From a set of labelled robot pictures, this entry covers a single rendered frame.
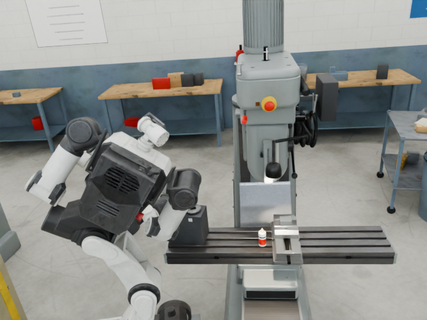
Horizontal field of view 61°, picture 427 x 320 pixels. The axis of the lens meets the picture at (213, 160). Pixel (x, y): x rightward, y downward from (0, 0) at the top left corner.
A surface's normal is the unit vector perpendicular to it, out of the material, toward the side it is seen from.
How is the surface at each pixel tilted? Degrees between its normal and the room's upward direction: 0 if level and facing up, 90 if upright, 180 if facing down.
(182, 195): 94
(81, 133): 75
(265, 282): 0
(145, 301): 90
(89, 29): 90
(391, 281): 0
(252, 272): 0
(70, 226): 90
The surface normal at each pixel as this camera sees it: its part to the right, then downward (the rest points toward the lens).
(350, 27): -0.08, 0.43
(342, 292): -0.07, -0.90
